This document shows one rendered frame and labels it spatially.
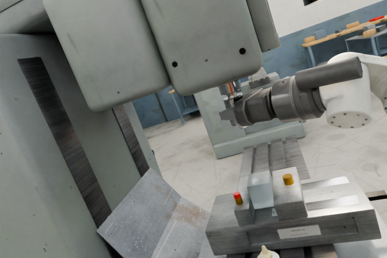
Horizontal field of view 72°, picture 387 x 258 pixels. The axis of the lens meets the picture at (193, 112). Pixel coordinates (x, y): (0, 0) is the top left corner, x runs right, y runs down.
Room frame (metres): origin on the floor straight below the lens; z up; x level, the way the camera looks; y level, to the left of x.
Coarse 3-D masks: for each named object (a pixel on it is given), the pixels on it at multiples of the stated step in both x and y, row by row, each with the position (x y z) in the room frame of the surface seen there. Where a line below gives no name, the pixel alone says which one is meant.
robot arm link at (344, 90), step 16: (336, 64) 0.41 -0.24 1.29; (352, 64) 0.39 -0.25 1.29; (304, 80) 0.44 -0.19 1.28; (320, 80) 0.42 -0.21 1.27; (336, 80) 0.41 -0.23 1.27; (352, 80) 0.42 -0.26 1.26; (368, 80) 0.42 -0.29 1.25; (304, 96) 0.45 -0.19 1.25; (320, 96) 0.45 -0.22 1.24; (336, 96) 0.42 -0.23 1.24; (352, 96) 0.40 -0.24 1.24; (368, 96) 0.40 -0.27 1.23; (304, 112) 0.46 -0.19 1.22; (320, 112) 0.46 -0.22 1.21; (336, 112) 0.40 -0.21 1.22; (352, 112) 0.39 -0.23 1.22; (368, 112) 0.39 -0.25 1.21
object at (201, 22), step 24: (144, 0) 0.54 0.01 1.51; (168, 0) 0.52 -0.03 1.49; (192, 0) 0.51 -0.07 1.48; (216, 0) 0.49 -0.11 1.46; (240, 0) 0.49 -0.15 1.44; (168, 24) 0.53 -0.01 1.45; (192, 24) 0.51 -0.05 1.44; (216, 24) 0.50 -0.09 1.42; (240, 24) 0.49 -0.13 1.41; (168, 48) 0.53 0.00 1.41; (192, 48) 0.52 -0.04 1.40; (216, 48) 0.50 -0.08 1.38; (240, 48) 0.49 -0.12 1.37; (168, 72) 0.55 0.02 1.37; (192, 72) 0.52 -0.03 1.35; (216, 72) 0.51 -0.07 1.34; (240, 72) 0.50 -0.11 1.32
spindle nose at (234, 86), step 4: (228, 84) 0.58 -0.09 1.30; (232, 84) 0.58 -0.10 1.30; (236, 84) 0.58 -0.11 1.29; (220, 88) 0.59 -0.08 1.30; (224, 88) 0.58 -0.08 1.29; (228, 88) 0.58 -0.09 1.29; (232, 88) 0.58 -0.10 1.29; (236, 88) 0.58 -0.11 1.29; (240, 88) 0.59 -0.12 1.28; (220, 92) 0.60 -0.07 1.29; (224, 92) 0.59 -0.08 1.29; (228, 92) 0.58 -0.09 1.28; (232, 92) 0.58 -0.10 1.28
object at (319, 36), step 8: (384, 16) 5.67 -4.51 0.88; (352, 24) 5.76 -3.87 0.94; (360, 24) 5.87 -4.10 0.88; (368, 24) 5.28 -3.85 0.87; (320, 32) 5.87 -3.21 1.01; (336, 32) 5.74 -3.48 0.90; (344, 32) 5.42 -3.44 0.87; (304, 40) 6.14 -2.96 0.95; (312, 40) 5.95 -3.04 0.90; (320, 40) 5.56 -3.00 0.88; (304, 48) 6.29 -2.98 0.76; (384, 48) 5.64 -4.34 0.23; (312, 56) 5.66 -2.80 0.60; (320, 64) 5.70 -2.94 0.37; (240, 80) 6.20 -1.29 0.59; (176, 104) 6.70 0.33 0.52; (184, 104) 7.33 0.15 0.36; (184, 112) 6.83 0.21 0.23
